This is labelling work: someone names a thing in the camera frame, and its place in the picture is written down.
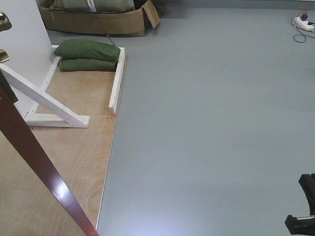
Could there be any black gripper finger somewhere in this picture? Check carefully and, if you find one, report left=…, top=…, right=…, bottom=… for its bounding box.
left=284, top=215, right=315, bottom=235
left=298, top=173, right=315, bottom=214

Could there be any brown wooden door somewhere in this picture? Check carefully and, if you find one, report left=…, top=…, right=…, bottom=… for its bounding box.
left=0, top=74, right=98, bottom=236

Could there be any white power strip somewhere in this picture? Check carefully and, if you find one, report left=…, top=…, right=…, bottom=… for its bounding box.
left=294, top=17, right=315, bottom=32

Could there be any plywood base board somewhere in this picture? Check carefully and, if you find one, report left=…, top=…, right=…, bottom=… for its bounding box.
left=0, top=71, right=117, bottom=236

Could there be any open cardboard box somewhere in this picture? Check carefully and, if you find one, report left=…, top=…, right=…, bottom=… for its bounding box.
left=39, top=0, right=160, bottom=36

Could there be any upper green sandbag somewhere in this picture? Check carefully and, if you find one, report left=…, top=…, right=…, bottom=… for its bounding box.
left=54, top=39, right=120, bottom=61

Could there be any green sandbag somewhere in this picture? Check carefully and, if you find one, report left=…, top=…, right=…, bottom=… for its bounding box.
left=60, top=58, right=118, bottom=72
left=54, top=39, right=120, bottom=61

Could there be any lower green sandbag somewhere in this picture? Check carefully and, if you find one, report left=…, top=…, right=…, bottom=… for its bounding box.
left=60, top=58, right=118, bottom=72

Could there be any thin black cord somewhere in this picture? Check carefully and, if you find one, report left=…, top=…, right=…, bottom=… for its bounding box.
left=85, top=0, right=116, bottom=46

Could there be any white wooden door frame stand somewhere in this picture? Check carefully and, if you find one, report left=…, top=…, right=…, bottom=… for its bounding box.
left=0, top=0, right=126, bottom=129

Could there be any brass door handle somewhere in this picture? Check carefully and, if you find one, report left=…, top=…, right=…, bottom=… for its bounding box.
left=0, top=11, right=12, bottom=63

